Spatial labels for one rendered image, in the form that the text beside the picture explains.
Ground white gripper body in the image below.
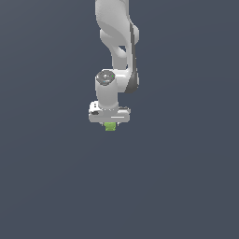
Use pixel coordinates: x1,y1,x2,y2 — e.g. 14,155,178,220
88,100,132,124

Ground small green block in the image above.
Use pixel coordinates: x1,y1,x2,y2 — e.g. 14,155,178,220
104,122,118,132

